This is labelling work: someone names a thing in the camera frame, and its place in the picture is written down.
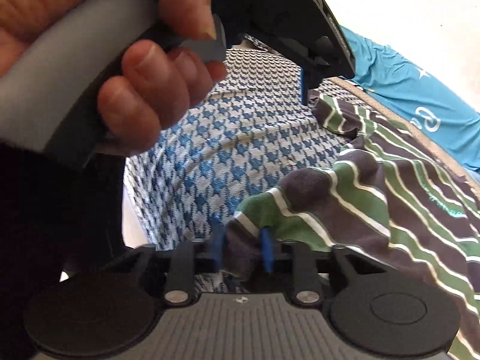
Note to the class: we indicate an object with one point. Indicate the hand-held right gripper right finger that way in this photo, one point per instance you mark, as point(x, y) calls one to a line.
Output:
point(266, 251)

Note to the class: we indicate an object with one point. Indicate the houndstooth bed mat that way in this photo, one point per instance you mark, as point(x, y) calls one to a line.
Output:
point(232, 150)

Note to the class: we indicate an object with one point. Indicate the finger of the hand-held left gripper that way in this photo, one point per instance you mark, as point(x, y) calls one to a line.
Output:
point(304, 86)
point(339, 45)

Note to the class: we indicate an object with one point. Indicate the green grey striped t-shirt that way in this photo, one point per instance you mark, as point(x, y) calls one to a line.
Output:
point(375, 213)

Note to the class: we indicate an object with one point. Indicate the person's left hand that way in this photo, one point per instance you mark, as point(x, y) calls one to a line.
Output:
point(56, 0)

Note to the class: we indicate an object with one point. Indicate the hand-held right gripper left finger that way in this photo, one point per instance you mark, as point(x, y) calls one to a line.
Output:
point(219, 251)

